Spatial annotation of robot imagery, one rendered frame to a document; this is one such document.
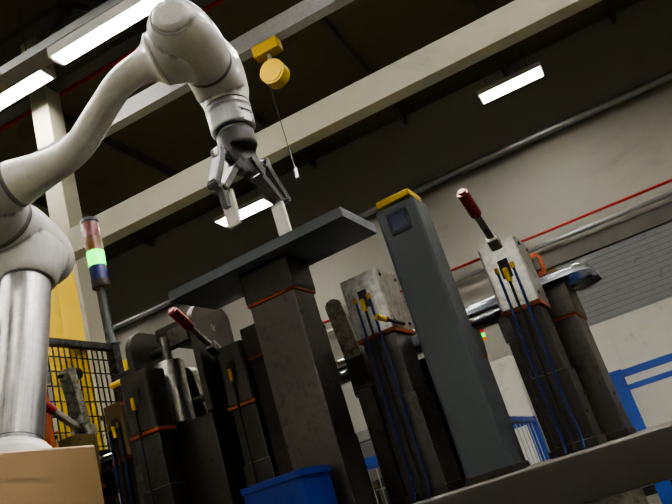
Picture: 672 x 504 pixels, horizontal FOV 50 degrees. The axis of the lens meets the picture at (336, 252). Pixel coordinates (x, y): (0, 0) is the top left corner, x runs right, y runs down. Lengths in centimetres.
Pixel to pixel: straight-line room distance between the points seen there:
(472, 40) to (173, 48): 399
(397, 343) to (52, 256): 79
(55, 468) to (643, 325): 860
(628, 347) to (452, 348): 831
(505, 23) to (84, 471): 442
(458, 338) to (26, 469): 65
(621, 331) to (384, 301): 815
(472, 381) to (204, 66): 72
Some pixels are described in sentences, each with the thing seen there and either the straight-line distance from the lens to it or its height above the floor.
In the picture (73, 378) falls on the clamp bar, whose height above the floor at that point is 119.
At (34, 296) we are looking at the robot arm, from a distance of 163.
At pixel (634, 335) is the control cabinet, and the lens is 940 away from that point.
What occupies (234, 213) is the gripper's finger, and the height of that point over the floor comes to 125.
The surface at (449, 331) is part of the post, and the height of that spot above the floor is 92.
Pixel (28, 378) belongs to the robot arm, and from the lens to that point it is 153.
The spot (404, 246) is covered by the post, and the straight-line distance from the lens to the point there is 116.
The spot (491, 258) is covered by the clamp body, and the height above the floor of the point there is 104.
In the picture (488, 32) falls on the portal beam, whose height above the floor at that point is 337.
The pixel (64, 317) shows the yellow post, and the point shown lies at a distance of 279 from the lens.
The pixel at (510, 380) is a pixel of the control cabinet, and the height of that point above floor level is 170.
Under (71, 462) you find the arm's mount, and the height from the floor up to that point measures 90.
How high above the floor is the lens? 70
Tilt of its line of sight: 20 degrees up
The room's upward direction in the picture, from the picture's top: 17 degrees counter-clockwise
